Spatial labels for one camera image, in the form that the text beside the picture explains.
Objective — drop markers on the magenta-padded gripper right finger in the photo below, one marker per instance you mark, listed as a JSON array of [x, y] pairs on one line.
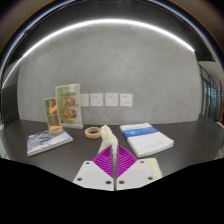
[[128, 170]]

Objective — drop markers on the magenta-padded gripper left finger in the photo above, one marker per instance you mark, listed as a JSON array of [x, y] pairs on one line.
[[100, 170]]

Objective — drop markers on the cream towel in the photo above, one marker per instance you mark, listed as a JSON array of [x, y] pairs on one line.
[[108, 138]]

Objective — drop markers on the white booklet stack blue band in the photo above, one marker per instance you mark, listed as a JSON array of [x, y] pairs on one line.
[[148, 140]]

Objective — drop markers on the beige tape roll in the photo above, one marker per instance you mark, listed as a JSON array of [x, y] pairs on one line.
[[87, 133]]

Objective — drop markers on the grey blue magazine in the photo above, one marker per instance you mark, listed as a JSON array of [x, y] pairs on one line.
[[46, 141]]

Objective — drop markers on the green menu sign stand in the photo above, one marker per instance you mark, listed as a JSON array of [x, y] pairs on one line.
[[69, 105]]

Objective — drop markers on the orange sign on wooden base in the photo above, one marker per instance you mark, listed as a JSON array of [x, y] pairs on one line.
[[51, 115]]

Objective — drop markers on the white ceiling light strip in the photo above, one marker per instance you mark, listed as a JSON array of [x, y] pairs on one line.
[[103, 21]]

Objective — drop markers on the white wall socket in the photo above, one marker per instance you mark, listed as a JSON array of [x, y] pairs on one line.
[[111, 99], [84, 100], [96, 100], [126, 100]]

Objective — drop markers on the black framed glass window wall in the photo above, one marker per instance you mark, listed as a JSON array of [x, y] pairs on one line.
[[210, 96]]

